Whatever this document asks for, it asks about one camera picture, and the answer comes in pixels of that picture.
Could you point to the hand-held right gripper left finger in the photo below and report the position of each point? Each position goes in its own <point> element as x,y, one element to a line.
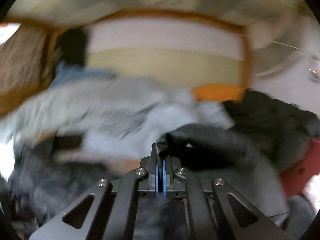
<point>157,177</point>

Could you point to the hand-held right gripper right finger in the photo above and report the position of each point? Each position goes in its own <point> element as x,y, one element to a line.
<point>165,177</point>

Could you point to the black puffer jacket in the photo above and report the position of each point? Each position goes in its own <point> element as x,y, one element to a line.
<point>212,150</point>

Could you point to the light blue grey garment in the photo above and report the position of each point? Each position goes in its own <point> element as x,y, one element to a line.
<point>100,110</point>

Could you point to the orange pillow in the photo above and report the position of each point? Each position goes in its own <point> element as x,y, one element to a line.
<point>217,92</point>

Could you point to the grey jacket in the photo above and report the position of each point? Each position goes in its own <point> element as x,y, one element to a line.
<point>265,192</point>

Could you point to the dark padded jacket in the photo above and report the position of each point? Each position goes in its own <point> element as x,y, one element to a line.
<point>270,115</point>

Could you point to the blue pillow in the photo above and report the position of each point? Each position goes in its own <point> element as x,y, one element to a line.
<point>72,75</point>

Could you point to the red cloth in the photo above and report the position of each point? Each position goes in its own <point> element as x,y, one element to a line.
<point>300,172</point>

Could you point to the black printed garment bag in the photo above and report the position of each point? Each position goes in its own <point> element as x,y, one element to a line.
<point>72,45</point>

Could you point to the pale floral bed curtain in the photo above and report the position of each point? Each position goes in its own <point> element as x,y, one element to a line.
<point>275,60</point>

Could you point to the brown checked floral curtain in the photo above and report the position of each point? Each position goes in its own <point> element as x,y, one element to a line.
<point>20,65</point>

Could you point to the wooden bed frame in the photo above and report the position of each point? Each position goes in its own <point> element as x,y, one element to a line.
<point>246,62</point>

